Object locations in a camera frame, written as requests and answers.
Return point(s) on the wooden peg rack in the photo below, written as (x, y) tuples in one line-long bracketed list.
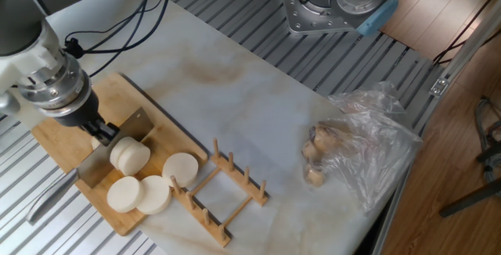
[(240, 177)]

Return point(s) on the aluminium frame rail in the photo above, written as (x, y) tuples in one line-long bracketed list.
[(469, 44)]

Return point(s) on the clear plastic bag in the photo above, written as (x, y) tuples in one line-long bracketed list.
[(372, 157)]

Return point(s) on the round white radish slice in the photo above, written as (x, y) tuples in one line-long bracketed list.
[(180, 169), (125, 194), (135, 159), (117, 151), (156, 196)]

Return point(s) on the steel cleaver knife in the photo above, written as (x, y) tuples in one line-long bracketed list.
[(133, 128)]

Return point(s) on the silver corner bracket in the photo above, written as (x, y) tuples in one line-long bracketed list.
[(439, 87)]

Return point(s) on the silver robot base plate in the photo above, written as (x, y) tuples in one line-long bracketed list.
[(297, 12)]

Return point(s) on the white marble slab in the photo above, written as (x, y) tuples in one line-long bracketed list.
[(254, 102)]

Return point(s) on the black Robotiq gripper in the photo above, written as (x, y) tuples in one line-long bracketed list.
[(82, 114)]

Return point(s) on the black stand leg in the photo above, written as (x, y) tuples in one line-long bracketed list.
[(469, 199)]

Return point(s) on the wooden cutting board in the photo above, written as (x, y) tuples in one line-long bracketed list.
[(58, 137)]

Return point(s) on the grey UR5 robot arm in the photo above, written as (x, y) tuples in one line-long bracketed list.
[(15, 24)]

